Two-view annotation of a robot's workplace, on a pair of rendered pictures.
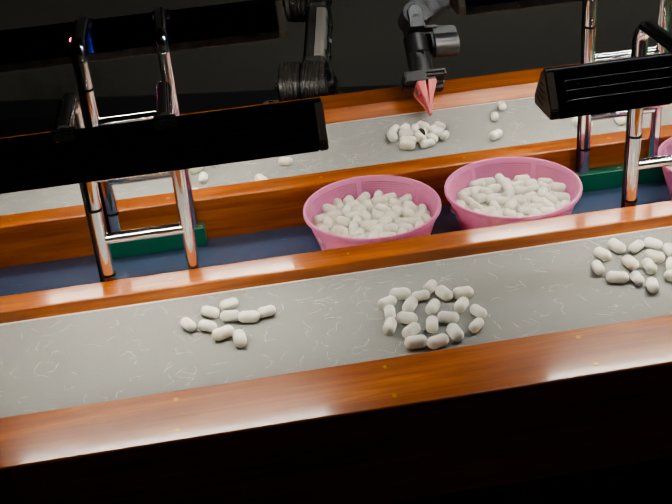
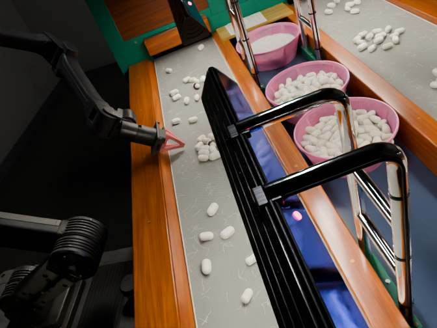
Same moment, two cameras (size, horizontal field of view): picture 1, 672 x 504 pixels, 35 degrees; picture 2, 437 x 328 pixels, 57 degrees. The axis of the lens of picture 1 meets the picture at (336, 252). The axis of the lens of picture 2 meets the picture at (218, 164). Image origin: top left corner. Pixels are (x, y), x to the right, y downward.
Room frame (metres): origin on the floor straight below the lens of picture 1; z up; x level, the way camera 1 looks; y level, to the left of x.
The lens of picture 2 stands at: (2.01, 0.80, 1.44)
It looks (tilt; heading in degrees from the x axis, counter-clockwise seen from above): 37 degrees down; 279
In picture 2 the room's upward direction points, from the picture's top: 23 degrees counter-clockwise
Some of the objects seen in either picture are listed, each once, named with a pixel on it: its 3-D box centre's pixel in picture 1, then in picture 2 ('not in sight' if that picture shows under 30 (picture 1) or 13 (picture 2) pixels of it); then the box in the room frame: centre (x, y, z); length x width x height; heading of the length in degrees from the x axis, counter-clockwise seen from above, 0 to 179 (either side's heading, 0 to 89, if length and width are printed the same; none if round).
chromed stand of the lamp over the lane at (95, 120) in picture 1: (139, 132); (330, 237); (1.96, 0.37, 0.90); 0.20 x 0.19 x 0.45; 96
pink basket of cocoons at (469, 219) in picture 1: (512, 207); (308, 94); (1.84, -0.35, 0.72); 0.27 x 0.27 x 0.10
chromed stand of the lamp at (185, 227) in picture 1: (138, 225); not in sight; (1.56, 0.32, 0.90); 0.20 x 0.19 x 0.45; 96
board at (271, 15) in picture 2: not in sight; (253, 21); (1.91, -1.01, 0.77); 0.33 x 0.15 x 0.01; 6
